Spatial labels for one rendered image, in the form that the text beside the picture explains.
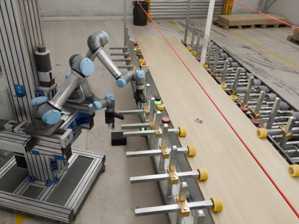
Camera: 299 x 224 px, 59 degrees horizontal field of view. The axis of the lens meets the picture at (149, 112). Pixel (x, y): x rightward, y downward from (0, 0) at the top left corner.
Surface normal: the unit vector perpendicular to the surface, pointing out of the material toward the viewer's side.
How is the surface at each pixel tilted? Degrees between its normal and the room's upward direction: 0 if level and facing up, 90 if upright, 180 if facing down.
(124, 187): 0
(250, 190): 0
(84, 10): 90
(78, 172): 0
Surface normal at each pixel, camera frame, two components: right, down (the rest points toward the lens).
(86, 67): 0.75, 0.30
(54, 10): 0.28, 0.51
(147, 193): 0.04, -0.85
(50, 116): 0.61, 0.51
